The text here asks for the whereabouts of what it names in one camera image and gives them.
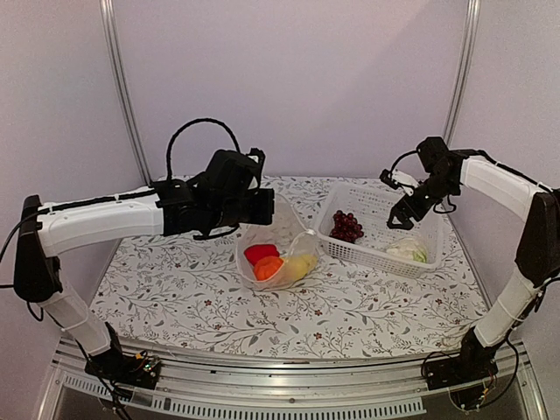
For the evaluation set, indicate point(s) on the left aluminium frame post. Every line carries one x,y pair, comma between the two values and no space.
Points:
108,18

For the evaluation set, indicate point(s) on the orange pumpkin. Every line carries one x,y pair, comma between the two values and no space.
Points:
267,267

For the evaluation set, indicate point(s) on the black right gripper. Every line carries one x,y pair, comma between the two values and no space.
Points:
407,205

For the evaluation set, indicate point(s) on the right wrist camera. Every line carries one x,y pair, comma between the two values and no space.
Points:
396,180

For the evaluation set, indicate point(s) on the white green cauliflower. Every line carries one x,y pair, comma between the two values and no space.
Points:
409,248

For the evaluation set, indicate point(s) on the clear zip top bag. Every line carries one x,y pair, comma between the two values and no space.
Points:
290,236

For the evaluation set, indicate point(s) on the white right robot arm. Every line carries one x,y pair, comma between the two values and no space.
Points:
536,263

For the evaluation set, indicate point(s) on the dark red grape bunch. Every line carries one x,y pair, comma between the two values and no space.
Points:
346,227

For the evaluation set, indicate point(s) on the aluminium front rail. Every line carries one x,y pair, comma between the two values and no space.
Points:
195,384

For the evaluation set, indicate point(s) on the right aluminium frame post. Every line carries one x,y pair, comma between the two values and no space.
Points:
472,19

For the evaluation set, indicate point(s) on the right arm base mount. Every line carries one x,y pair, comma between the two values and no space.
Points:
468,366

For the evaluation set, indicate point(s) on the yellow corn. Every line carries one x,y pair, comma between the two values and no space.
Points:
296,267

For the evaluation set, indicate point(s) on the white plastic basket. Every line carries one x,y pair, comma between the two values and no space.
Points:
371,205

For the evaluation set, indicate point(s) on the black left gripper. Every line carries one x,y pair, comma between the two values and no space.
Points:
264,215

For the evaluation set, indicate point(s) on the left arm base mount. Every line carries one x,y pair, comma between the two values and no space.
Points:
141,370

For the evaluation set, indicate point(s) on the aluminium frame post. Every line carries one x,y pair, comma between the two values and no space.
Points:
472,19
108,18

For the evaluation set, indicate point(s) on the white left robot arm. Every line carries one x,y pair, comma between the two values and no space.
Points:
214,203

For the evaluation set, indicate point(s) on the floral tablecloth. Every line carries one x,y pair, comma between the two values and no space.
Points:
179,292

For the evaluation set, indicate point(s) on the red bell pepper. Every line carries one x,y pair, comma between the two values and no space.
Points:
257,252

